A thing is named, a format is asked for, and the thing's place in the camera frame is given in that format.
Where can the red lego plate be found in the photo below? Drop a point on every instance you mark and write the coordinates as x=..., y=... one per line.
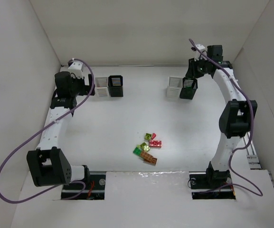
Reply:
x=155, y=143

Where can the left black slotted bin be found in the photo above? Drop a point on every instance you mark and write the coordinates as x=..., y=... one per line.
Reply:
x=115, y=85

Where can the left white slotted bin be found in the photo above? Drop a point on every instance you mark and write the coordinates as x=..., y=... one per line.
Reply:
x=101, y=87

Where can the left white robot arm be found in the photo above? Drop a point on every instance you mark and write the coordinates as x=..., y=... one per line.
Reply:
x=47, y=163

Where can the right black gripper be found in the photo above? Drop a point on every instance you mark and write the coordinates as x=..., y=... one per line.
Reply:
x=191, y=71

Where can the right white slotted bin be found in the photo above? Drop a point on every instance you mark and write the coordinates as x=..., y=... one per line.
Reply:
x=174, y=87

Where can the orange lego plate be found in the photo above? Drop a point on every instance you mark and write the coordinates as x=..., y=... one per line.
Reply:
x=148, y=158

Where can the lime green lego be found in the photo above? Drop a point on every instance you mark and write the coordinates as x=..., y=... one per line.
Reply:
x=145, y=147
x=148, y=136

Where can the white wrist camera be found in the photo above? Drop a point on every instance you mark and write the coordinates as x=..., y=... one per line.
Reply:
x=75, y=68
x=199, y=51

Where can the black slotted bin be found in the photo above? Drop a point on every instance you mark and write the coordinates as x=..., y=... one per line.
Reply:
x=189, y=87
x=115, y=85

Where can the green square lego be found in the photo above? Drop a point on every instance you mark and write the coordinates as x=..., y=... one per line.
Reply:
x=137, y=151

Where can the aluminium rail right side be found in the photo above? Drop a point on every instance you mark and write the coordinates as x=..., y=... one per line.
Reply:
x=252, y=157

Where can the white slotted bin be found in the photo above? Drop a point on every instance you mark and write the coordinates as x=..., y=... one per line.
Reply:
x=174, y=87
x=101, y=87

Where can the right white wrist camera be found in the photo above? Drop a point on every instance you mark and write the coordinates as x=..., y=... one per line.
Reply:
x=199, y=51

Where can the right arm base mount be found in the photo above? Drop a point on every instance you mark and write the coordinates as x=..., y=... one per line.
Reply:
x=204, y=189

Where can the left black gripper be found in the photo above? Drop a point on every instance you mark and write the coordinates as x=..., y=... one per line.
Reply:
x=90, y=84

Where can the right black slotted bin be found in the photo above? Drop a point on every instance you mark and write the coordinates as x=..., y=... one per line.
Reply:
x=189, y=87

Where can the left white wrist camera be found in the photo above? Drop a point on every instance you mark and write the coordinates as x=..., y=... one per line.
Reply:
x=75, y=68

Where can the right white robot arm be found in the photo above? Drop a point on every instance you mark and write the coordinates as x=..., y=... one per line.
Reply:
x=236, y=120

